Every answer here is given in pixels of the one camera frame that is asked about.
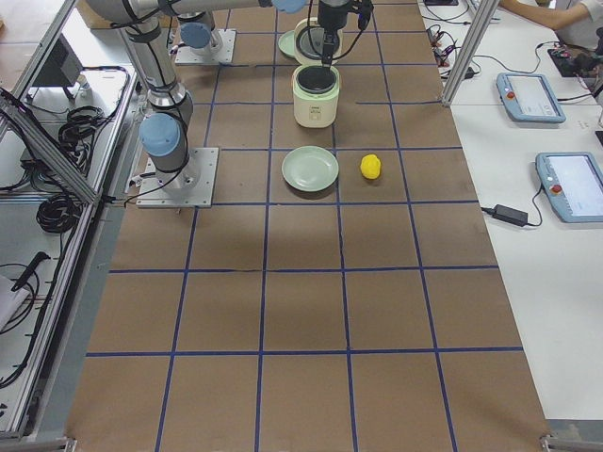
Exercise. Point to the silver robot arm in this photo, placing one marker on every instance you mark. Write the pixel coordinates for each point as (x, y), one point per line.
(166, 93)
(198, 32)

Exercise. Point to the person in white shirt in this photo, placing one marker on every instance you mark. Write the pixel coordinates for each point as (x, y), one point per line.
(574, 22)

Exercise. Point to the cream rice cooker orange handle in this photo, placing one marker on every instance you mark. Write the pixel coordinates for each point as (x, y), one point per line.
(315, 87)

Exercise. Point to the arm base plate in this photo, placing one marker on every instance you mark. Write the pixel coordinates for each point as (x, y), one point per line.
(192, 187)
(185, 56)

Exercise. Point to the black power adapter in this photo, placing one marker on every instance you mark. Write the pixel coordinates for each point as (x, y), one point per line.
(510, 215)

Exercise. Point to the near blue teach pendant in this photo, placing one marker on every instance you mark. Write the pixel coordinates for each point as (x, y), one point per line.
(572, 182)

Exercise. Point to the aluminium frame post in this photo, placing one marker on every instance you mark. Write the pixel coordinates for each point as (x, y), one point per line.
(472, 40)

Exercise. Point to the blue teach pendant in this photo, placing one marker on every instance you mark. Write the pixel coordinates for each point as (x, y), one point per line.
(572, 182)
(529, 98)

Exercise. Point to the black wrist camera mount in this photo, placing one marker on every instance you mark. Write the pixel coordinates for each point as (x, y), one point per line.
(364, 10)

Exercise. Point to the yellow toy fruit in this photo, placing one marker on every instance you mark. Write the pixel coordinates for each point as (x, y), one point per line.
(371, 166)

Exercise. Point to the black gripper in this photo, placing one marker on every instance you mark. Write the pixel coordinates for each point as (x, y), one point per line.
(331, 16)

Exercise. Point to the green plate near arm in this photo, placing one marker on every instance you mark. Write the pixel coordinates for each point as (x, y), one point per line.
(286, 44)
(310, 168)

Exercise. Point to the far blue teach pendant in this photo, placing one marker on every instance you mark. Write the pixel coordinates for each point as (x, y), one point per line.
(529, 98)

